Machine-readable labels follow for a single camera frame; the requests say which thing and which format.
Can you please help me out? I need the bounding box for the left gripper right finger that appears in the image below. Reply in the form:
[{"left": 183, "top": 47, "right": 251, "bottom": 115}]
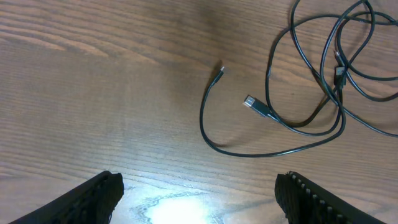
[{"left": 274, "top": 171, "right": 383, "bottom": 224}]

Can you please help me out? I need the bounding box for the black USB cable long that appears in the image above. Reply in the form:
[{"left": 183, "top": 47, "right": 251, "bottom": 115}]
[{"left": 266, "top": 0, "right": 398, "bottom": 138}]

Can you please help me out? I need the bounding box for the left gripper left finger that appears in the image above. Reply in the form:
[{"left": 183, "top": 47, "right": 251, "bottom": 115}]
[{"left": 10, "top": 170, "right": 124, "bottom": 224}]

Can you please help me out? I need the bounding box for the black USB cable short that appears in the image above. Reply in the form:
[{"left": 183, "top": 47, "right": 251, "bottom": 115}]
[{"left": 199, "top": 60, "right": 346, "bottom": 158}]

